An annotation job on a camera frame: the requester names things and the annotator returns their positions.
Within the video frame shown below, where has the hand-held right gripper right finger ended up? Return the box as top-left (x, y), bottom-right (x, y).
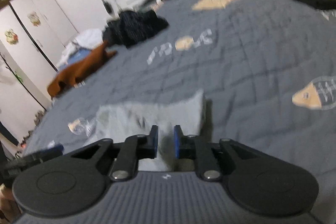
top-left (173, 124), bottom-right (265, 182)

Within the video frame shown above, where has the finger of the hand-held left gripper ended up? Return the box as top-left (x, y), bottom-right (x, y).
top-left (4, 144), bottom-right (65, 170)

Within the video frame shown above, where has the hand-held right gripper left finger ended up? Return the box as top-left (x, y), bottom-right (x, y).
top-left (71, 125), bottom-right (159, 182)

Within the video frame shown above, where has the light grey garment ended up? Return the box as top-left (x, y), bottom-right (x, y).
top-left (87, 90), bottom-right (206, 172)

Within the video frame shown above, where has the white clothes pile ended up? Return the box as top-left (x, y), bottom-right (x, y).
top-left (56, 28), bottom-right (105, 69)

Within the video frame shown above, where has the orange-brown garment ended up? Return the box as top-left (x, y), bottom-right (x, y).
top-left (47, 42), bottom-right (117, 98)

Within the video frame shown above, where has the printed grey bedspread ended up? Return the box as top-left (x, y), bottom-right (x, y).
top-left (22, 0), bottom-right (336, 224)

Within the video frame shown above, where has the white wardrobe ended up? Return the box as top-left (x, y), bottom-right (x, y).
top-left (0, 0), bottom-right (79, 140)

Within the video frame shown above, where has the dark navy knit sweater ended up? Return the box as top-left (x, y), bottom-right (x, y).
top-left (102, 9), bottom-right (169, 49)

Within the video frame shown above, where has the black white pole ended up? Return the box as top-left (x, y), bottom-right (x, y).
top-left (94, 0), bottom-right (114, 17)

